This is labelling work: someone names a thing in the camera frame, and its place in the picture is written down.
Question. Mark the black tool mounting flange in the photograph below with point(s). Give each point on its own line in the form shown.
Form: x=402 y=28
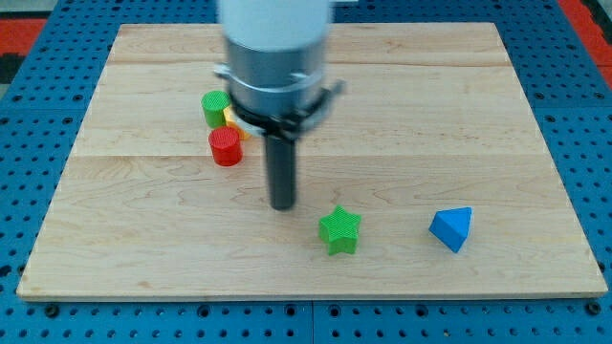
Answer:
x=266 y=111

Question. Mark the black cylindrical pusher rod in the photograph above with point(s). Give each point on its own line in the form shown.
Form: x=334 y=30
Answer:
x=280 y=165

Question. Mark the red cylinder block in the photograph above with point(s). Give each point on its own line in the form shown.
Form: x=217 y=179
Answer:
x=225 y=146

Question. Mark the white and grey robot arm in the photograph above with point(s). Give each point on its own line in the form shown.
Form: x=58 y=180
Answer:
x=274 y=71

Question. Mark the green star block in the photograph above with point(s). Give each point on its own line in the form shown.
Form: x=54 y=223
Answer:
x=340 y=231

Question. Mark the yellow block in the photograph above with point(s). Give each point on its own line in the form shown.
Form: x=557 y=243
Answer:
x=231 y=121

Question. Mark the green cylinder block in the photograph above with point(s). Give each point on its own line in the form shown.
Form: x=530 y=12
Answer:
x=214 y=104

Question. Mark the light wooden board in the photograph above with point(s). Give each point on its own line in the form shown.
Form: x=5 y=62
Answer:
x=433 y=117

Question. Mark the blue triangular block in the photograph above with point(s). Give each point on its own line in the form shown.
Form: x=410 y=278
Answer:
x=452 y=227

